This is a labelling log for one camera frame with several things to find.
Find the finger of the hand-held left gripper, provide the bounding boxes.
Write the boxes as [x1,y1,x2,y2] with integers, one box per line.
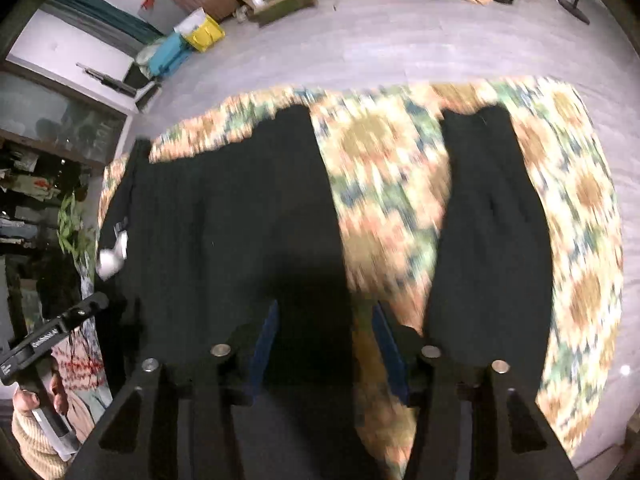
[58,291,110,334]

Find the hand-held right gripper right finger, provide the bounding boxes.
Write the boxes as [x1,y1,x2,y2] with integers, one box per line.
[371,301,581,480]

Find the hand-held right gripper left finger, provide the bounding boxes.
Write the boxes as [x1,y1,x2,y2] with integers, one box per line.
[67,300,280,480]

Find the black pants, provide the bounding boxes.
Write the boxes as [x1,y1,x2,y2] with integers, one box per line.
[95,102,553,480]

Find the person's left forearm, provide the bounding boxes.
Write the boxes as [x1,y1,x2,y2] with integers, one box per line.
[10,410,71,478]

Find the person's left hand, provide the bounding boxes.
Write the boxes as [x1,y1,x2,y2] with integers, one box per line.
[11,370,71,415]

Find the teal printed blanket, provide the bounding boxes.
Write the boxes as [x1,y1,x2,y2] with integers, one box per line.
[49,237,113,413]

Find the green plant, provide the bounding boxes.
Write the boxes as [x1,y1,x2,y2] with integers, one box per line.
[56,189,97,267]

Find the cluttered shelf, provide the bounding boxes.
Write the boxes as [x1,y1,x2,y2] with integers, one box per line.
[0,135,101,261]

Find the sunflower printed blanket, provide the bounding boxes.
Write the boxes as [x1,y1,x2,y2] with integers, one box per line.
[97,76,625,480]

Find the dark framed window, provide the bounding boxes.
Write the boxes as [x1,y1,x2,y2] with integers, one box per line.
[0,66,127,162]

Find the blue bag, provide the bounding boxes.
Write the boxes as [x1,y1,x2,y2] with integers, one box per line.
[137,32,194,79]

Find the teal curtain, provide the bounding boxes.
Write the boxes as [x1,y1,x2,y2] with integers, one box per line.
[47,0,166,57]

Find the yellow bag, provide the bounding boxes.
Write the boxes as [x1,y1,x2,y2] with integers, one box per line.
[175,7,227,54]

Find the black stand base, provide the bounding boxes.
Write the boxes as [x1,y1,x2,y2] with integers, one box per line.
[555,0,592,26]

